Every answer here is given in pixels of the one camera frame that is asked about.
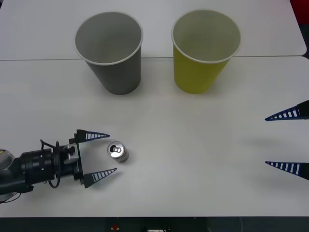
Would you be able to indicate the silver drink can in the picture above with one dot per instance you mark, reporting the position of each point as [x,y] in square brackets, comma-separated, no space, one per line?
[117,152]

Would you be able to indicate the silver and black left arm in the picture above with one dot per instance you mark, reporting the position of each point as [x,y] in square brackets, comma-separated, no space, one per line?
[31,162]

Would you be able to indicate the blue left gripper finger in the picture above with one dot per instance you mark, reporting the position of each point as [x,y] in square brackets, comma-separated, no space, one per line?
[90,136]
[96,177]

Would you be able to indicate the yellow-green plastic bin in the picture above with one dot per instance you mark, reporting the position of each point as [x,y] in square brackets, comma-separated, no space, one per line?
[195,72]

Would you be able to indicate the grey plastic bin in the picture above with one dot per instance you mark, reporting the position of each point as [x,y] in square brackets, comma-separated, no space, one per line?
[113,70]

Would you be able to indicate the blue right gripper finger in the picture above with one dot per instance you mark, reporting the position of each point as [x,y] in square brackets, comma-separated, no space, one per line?
[294,168]
[293,113]

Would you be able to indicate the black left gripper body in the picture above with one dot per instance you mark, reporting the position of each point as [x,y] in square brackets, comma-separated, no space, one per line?
[65,169]

